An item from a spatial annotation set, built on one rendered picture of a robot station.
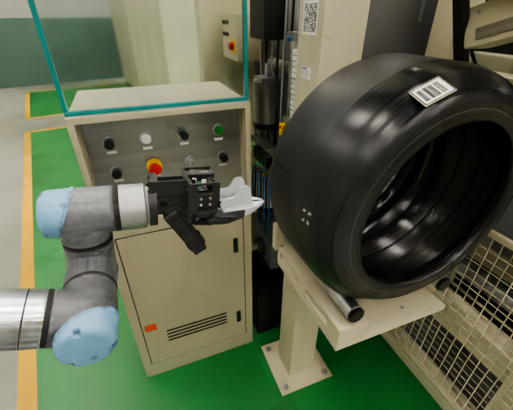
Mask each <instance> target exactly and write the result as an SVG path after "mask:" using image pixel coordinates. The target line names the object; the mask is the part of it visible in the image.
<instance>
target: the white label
mask: <svg viewBox="0 0 513 410"><path fill-rule="evenodd" d="M456 90H457V89H455V88H454V87H453V86H452V85H450V84H449V83H447V82H446V81H444V80H443V79H441V78H440V77H436V78H434V79H432V80H431V81H429V82H427V83H425V84H423V85H421V86H420V87H418V88H416V89H413V90H411V91H410V92H409V94H410V95H411V96H412V97H414V98H415V99H416V100H418V101H419V102H420V103H422V104H423V105H424V106H425V107H428V106H429V105H431V104H433V103H435V102H437V101H438V100H440V99H442V98H444V97H446V96H447V95H449V94H452V93H453V92H455V91H456Z"/></svg>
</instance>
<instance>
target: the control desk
mask: <svg viewBox="0 0 513 410"><path fill-rule="evenodd" d="M64 121H65V124H66V127H67V130H68V134H69V137H70V139H71V142H72V146H73V149H74V152H75V155H76V157H77V162H78V164H79V167H80V170H81V175H82V177H83V180H84V182H85V186H99V185H117V186H118V185H125V184H138V183H143V184H144V186H146V184H147V174H148V173H153V172H155V173H156V176H157V177H169V176H181V175H182V174H181V171H182V168H185V167H203V166H210V169H212V170H213V171H214V173H215V174H214V179H215V182H221V184H220V189H221V188H227V187H228V186H229V185H230V183H231V182H232V181H233V179H234V178H235V177H242V178H243V179H244V183H245V185H248V186H249V187H250V189H251V192H252V187H251V105H250V102H249V101H248V100H246V101H237V102H220V103H211V104H202V105H193V106H184V107H167V108H158V109H149V110H140V111H123V112H114V113H105V114H96V115H87V116H69V117H65V119H64ZM192 225H193V224H192ZM193 226H194V227H195V229H196V230H199V231H200V232H201V234H203V236H204V240H205V246H206V247H207V249H205V250H204V251H202V252H200V253H199V254H198V255H195V254H194V252H193V251H190V250H189V249H188V247H187V246H186V244H185V242H184V241H183V240H182V239H181V238H180V237H179V236H178V235H177V234H176V232H175V231H174V230H173V229H172V228H171V227H170V225H169V224H168V223H167V222H166V221H165V220H164V217H163V215H158V225H153V226H150V224H147V227H146V228H143V229H129V230H120V231H113V232H112V234H113V240H114V246H115V252H116V261H117V263H118V267H119V272H118V282H117V285H118V288H119V291H120V293H121V297H122V300H123V303H124V306H125V310H126V313H127V316H128V318H129V323H130V325H131V328H132V331H133V334H134V338H135V341H136V343H137V346H138V350H139V354H140V356H141V359H142V363H143V366H144V368H145V371H146V374H147V377H151V376H154V375H156V374H159V373H163V372H166V371H169V370H171V369H175V368H177V367H180V366H183V365H185V364H189V363H192V362H195V361H197V360H201V359H203V358H206V357H209V356H211V355H216V354H218V353H221V352H223V351H227V350H230V349H232V348H235V347H239V346H242V345H244V344H247V343H249V342H252V213H250V214H248V215H246V216H245V217H244V218H242V219H239V220H236V221H234V222H231V223H229V224H223V225H193ZM152 324H156V327H157V329H155V330H152V331H150V332H146V331H145V329H144V326H148V325H152Z"/></svg>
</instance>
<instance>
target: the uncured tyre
mask: <svg viewBox="0 0 513 410"><path fill-rule="evenodd" d="M436 77H440V78H441V79H443V80H444V81H446V82H447V83H449V84H450V85H452V86H453V87H454V88H455V89H457V90H456V91H455V92H453V93H452V94H449V95H447V96H446V97H444V98H442V99H440V100H438V101H437V102H435V103H433V104H431V105H429V106H428V107H425V106H424V105H423V104H422V103H420V102H419V101H418V100H416V99H415V98H414V97H412V96H411V95H410V94H409V92H410V91H411V90H413V89H416V88H418V87H420V86H421V85H423V84H425V83H427V82H429V81H431V80H432V79H434V78H436ZM275 160H276V161H277V162H278V163H279V164H280V165H281V166H282V167H283V168H285V169H286V170H287V171H288V172H289V173H288V174H287V173H286V172H285V171H284V170H283V169H282V168H281V167H280V166H279V165H277V164H276V163H275ZM398 169H399V171H398ZM397 171H398V173H397V175H396V176H395V178H394V179H393V181H392V182H391V184H390V185H389V186H388V188H387V189H386V190H385V191H384V192H383V193H382V194H381V195H380V193H381V192H382V190H383V189H384V187H385V186H386V185H387V184H388V182H389V181H390V179H391V178H392V177H393V175H394V174H395V173H396V172H397ZM379 195H380V196H379ZM512 198H513V84H512V83H510V82H509V81H508V80H507V79H506V78H505V77H503V76H501V75H499V74H498V73H496V72H494V71H492V70H490V69H489V68H487V67H485V66H482V65H479V64H477V63H469V62H463V61H458V60H452V59H441V58H435V57H429V56H423V55H413V54H407V53H387V54H381V55H375V56H372V57H369V58H365V59H361V60H358V61H356V62H354V63H351V64H349V65H347V66H345V67H343V68H341V69H340V70H338V71H337V72H335V73H333V74H332V75H330V76H329V77H328V78H327V79H326V80H324V81H323V82H322V83H321V84H319V85H318V86H317V87H316V88H315V89H314V90H313V91H312V92H311V93H310V94H309V95H308V96H307V97H306V98H305V100H304V101H303V102H302V103H301V104H300V105H299V106H298V108H297V109H296V111H295V112H294V114H293V115H292V117H291V119H290V120H289V121H288V123H287V125H286V127H285V129H284V130H283V133H282V135H281V137H280V139H279V141H278V145H277V147H276V149H275V152H274V157H273V160H272V164H271V169H270V201H271V205H272V208H273V212H274V217H275V219H276V221H277V224H278V226H279V228H280V229H281V231H282V232H283V234H284V236H285V237H286V238H287V240H288V241H289V242H290V243H291V244H292V246H293V247H294V248H295V250H296V251H297V253H298V254H299V255H300V257H301V258H302V259H303V261H304V262H305V263H306V264H307V265H308V267H309V268H310V270H311V271H312V272H313V274H314V275H315V276H316V277H317V278H318V279H319V280H320V281H321V282H322V283H324V284H325V285H326V286H328V287H330V288H331V289H333V290H334V291H335V292H337V293H339V294H342V295H344V296H347V297H350V298H355V299H392V298H396V297H400V296H403V295H406V294H409V293H412V292H414V291H416V290H419V289H421V288H423V287H425V286H427V285H429V284H431V283H432V282H434V281H435V280H437V279H439V278H440V277H442V276H444V275H445V274H446V273H447V272H448V271H450V270H451V269H452V268H454V267H455V266H456V265H458V264H459V263H460V262H461V261H463V260H464V259H465V258H466V257H467V256H468V255H469V254H470V253H471V252H472V251H473V250H474V249H475V248H476V247H477V246H478V245H479V244H480V243H481V242H482V241H483V240H484V239H485V237H486V236H487V235H488V234H489V232H490V231H491V230H492V228H493V227H494V226H495V225H496V224H497V222H498V221H499V219H500V218H501V216H502V214H503V213H504V211H505V210H506V209H507V207H508V205H509V204H510V202H511V200H512ZM303 204H304V205H305V206H306V207H307V208H308V209H309V210H311V211H312V212H313V217H312V221H311V226H310V228H308V227H307V226H305V225H303V224H302V223H301V222H300V218H301V213H302V208H303Z"/></svg>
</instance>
